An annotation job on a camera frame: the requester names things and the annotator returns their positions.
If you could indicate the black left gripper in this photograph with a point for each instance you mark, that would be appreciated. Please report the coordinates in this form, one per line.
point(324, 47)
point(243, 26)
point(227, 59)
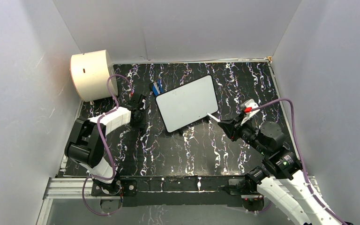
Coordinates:
point(142, 124)

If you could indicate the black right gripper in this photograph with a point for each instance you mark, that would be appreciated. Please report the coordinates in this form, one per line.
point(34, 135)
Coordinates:
point(232, 127)

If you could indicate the black framed whiteboard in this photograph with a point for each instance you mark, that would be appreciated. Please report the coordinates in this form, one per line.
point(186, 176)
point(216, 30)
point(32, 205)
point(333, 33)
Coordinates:
point(187, 103)

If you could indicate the blue white marker pen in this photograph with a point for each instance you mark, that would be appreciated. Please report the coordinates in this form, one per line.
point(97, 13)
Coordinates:
point(213, 117)

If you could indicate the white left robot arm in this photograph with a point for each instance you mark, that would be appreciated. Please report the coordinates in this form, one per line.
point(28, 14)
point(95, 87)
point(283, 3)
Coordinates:
point(87, 142)

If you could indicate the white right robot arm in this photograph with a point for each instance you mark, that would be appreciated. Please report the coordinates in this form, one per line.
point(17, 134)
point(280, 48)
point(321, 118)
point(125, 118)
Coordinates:
point(282, 179)

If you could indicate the cream cylindrical drum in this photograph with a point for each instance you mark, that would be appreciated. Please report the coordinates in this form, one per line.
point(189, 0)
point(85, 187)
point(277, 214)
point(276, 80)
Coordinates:
point(90, 72)

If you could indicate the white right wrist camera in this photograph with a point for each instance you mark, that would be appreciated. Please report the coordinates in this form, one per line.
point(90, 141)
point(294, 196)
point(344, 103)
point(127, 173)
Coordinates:
point(249, 109)

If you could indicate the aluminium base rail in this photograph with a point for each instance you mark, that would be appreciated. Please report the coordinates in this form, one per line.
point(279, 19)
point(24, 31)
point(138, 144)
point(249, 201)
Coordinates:
point(138, 191)

